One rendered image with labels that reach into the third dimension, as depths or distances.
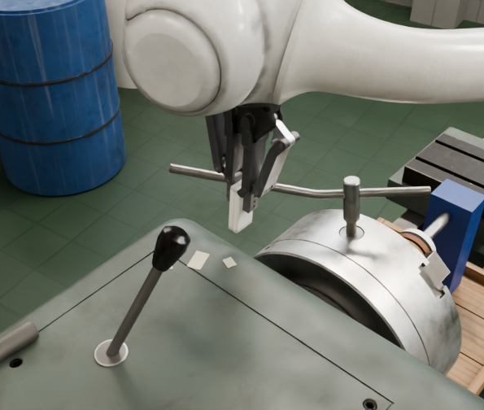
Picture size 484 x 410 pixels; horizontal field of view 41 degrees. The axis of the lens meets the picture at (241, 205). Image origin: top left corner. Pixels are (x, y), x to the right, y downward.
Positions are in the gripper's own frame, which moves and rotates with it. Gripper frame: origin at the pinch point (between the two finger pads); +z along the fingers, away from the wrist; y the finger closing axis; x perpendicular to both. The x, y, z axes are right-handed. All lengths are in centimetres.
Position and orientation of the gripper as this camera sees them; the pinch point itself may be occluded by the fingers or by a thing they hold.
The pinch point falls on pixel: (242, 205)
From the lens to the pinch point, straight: 79.9
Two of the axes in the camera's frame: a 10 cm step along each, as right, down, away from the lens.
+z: -0.5, 7.4, 6.7
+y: -7.5, -4.8, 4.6
